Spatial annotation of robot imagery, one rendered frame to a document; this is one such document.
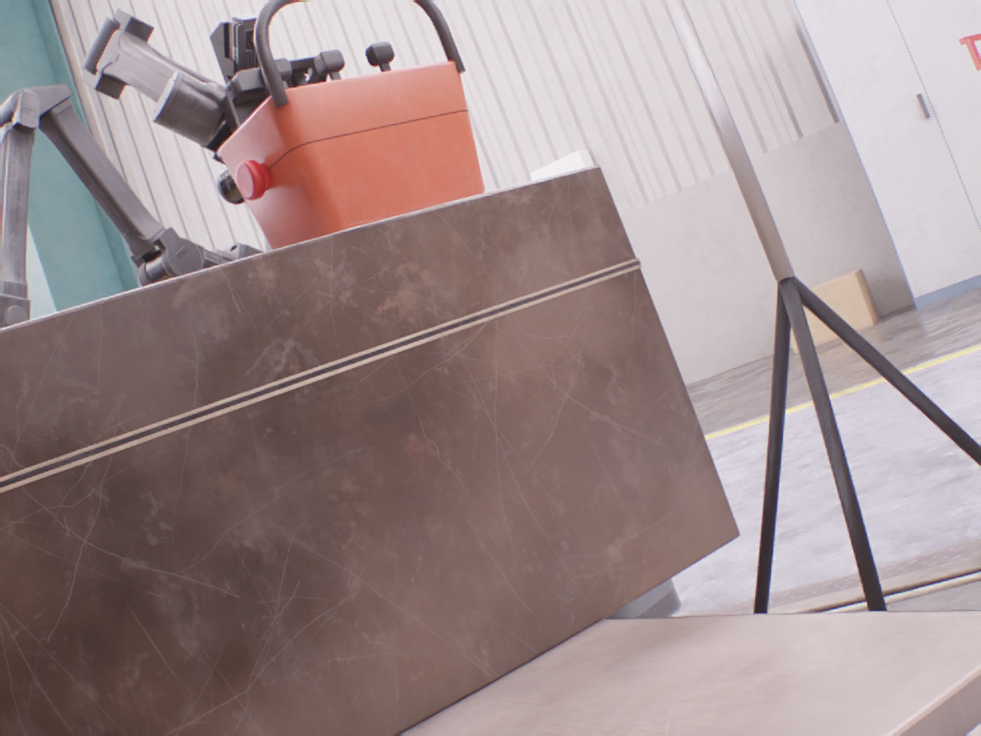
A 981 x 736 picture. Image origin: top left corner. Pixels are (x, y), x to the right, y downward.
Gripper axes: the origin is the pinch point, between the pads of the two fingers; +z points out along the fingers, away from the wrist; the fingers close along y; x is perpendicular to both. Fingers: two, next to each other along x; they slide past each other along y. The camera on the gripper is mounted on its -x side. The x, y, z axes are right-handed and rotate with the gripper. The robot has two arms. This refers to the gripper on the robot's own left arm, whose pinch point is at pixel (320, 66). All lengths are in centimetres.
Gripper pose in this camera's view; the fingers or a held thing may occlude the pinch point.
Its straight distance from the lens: 106.0
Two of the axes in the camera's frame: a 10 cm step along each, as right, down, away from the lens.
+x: 3.6, 9.3, -0.2
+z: 5.6, -2.3, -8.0
